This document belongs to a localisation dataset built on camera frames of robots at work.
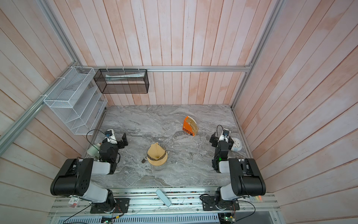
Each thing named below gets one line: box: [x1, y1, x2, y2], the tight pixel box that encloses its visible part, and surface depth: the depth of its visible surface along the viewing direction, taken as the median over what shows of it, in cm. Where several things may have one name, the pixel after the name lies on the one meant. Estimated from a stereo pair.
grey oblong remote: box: [155, 189, 172, 207], surface depth 75 cm
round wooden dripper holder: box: [147, 154, 168, 166], surface depth 78 cm
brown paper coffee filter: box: [147, 141, 166, 160], surface depth 79 cm
